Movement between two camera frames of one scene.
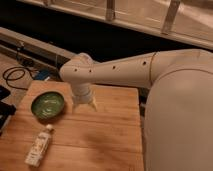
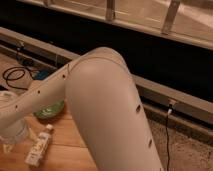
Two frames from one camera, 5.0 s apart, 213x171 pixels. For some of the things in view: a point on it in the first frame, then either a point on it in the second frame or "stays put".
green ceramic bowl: x=48 y=105 stays put
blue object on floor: x=42 y=74 stays put
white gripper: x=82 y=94 to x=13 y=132
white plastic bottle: x=39 y=147 stays put
